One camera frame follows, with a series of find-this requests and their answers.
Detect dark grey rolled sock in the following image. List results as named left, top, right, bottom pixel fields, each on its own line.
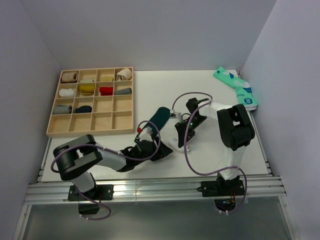
left=114, top=87, right=132, bottom=96

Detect dark green reindeer sock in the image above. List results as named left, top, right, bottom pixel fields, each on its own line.
left=149, top=106, right=171, bottom=131

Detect mustard yellow rolled sock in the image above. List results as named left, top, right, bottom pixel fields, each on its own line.
left=79, top=84, right=95, bottom=96

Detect cream brown rolled sock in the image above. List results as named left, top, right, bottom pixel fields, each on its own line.
left=116, top=68, right=132, bottom=81

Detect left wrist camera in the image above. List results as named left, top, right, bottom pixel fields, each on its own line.
left=137, top=126, right=153, bottom=139

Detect dark navy rolled sock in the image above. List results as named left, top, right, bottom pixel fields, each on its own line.
left=74, top=105, right=92, bottom=114

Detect red rolled sock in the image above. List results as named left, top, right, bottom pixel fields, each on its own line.
left=99, top=86, right=114, bottom=96

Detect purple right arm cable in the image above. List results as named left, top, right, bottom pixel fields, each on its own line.
left=171, top=92, right=250, bottom=216

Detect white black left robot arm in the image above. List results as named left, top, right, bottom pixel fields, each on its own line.
left=52, top=134, right=173, bottom=200

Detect beige rolled sock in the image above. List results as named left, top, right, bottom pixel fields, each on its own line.
left=61, top=71, right=78, bottom=84

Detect white rolled sock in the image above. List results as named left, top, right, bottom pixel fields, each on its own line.
left=58, top=88, right=75, bottom=98

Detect pale green rolled sock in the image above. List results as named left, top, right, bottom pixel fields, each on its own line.
left=79, top=78, right=95, bottom=83

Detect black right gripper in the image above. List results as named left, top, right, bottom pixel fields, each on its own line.
left=175, top=115, right=208, bottom=148

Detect white sock black stripes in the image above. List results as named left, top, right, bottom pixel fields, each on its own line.
left=168, top=138, right=185, bottom=153

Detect wooden compartment tray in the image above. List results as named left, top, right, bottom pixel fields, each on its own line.
left=46, top=67, right=134, bottom=138

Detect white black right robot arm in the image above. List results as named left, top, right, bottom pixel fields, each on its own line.
left=174, top=97, right=255, bottom=195

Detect mint green patterned sock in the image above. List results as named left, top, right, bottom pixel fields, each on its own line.
left=213, top=66, right=258, bottom=111

